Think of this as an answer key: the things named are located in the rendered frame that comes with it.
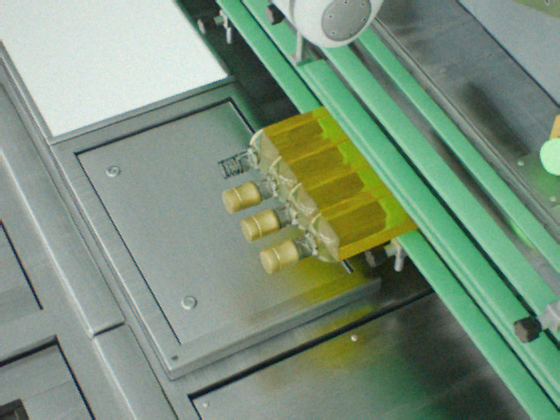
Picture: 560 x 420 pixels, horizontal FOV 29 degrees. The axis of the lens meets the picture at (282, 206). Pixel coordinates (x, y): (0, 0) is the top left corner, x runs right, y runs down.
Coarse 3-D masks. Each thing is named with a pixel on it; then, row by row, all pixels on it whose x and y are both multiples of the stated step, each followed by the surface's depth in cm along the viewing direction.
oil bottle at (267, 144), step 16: (320, 112) 158; (272, 128) 156; (288, 128) 156; (304, 128) 156; (320, 128) 156; (336, 128) 157; (256, 144) 155; (272, 144) 154; (288, 144) 154; (304, 144) 155; (256, 160) 155; (272, 160) 154
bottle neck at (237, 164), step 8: (248, 152) 155; (224, 160) 154; (232, 160) 154; (240, 160) 154; (248, 160) 154; (224, 168) 153; (232, 168) 154; (240, 168) 154; (248, 168) 155; (224, 176) 155; (232, 176) 154
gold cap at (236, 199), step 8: (248, 184) 151; (224, 192) 150; (232, 192) 150; (240, 192) 150; (248, 192) 150; (256, 192) 150; (224, 200) 151; (232, 200) 149; (240, 200) 150; (248, 200) 150; (256, 200) 151; (232, 208) 150; (240, 208) 150
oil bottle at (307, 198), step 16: (320, 176) 151; (336, 176) 151; (352, 176) 151; (368, 176) 151; (304, 192) 149; (320, 192) 149; (336, 192) 149; (352, 192) 149; (368, 192) 150; (304, 208) 147; (320, 208) 147; (304, 224) 149
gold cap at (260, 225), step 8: (256, 216) 147; (264, 216) 147; (272, 216) 147; (240, 224) 148; (248, 224) 146; (256, 224) 146; (264, 224) 147; (272, 224) 147; (248, 232) 146; (256, 232) 146; (264, 232) 147; (272, 232) 148; (248, 240) 148; (256, 240) 148
